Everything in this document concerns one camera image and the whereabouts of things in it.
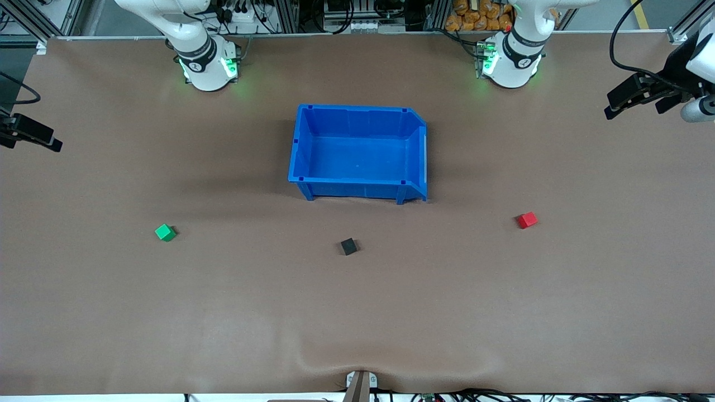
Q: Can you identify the brown table mat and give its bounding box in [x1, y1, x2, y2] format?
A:
[0, 32, 715, 396]

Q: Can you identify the white power strip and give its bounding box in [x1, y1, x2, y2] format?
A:
[223, 8, 264, 26]

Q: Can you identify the white terminal block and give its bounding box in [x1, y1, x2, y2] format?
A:
[342, 21, 406, 33]

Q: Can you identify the blue plastic storage bin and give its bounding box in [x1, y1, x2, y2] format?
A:
[288, 104, 428, 205]

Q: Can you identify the black electronics box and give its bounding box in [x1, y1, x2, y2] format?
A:
[324, 0, 370, 18]

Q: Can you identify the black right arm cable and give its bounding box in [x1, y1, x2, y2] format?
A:
[0, 71, 41, 106]

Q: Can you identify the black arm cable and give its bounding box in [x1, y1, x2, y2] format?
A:
[0, 71, 41, 106]
[609, 0, 672, 85]

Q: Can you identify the aluminium frame profile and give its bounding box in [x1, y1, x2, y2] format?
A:
[0, 0, 84, 40]
[668, 0, 715, 44]

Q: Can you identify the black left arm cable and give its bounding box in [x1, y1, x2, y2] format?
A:
[609, 0, 672, 85]

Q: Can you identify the metal table edge bracket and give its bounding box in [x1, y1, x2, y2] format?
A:
[345, 370, 378, 402]

